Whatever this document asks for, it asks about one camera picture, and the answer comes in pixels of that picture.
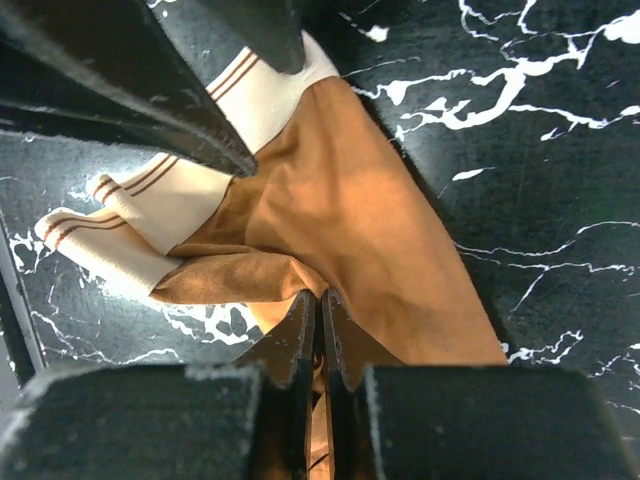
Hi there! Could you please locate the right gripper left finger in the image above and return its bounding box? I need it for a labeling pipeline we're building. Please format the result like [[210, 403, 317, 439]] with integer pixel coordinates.
[[234, 290, 316, 388]]

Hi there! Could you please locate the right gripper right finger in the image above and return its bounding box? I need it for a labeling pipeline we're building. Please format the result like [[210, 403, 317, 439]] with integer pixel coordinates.
[[321, 289, 403, 390]]

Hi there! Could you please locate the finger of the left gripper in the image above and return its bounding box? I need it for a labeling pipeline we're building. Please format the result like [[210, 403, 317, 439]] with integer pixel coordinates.
[[201, 0, 306, 74], [1, 1, 257, 176]]

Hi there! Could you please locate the brown boxer underwear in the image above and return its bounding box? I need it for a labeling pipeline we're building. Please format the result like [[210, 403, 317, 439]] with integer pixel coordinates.
[[33, 29, 509, 480]]

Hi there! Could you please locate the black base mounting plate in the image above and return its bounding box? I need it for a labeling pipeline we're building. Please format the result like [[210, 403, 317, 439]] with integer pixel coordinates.
[[1, 223, 46, 388]]

